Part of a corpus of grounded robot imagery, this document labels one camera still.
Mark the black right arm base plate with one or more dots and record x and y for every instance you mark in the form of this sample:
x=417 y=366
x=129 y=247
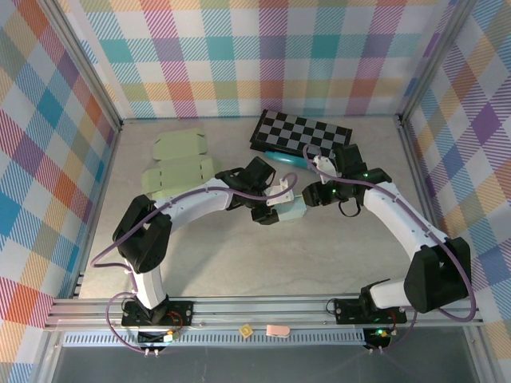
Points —
x=351 y=311

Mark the small circuit board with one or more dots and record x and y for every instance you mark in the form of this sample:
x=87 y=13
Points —
x=169 y=337
x=379 y=334

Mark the light blue paper box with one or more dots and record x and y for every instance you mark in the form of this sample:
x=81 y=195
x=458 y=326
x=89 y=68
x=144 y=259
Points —
x=293 y=209

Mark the aluminium frame post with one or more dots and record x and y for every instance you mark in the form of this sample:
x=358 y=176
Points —
x=434 y=60
x=88 y=68

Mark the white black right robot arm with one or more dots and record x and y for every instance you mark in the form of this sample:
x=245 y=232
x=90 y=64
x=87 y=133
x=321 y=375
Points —
x=399 y=223

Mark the pink eraser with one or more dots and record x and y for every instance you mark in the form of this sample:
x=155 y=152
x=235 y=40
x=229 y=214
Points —
x=278 y=331

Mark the teal marker pen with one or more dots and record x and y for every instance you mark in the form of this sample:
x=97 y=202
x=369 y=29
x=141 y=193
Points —
x=287 y=158

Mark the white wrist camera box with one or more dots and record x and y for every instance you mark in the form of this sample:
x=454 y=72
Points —
x=279 y=193
x=325 y=167

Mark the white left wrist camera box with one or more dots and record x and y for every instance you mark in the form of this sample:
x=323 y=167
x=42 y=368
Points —
x=279 y=193

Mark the black grey folding chessboard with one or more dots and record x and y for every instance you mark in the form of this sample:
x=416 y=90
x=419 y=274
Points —
x=299 y=131

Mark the small yellow tag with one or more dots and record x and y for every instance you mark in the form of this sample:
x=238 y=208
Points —
x=246 y=330

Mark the aluminium frame leg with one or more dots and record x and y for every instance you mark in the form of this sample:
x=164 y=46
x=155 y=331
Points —
x=48 y=359
x=481 y=359

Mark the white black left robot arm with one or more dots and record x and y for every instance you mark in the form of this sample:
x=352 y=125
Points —
x=191 y=199

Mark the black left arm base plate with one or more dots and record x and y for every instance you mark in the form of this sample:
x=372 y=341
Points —
x=179 y=313

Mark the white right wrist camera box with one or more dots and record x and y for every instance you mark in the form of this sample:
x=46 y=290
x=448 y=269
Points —
x=325 y=167

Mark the light green paper box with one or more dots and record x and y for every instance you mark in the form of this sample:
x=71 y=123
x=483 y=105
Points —
x=179 y=147

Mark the aluminium side rail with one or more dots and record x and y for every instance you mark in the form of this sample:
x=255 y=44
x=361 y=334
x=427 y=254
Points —
x=419 y=179
x=114 y=143

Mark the wide aluminium mounting rail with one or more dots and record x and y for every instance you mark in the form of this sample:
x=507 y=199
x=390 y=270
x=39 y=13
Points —
x=259 y=309

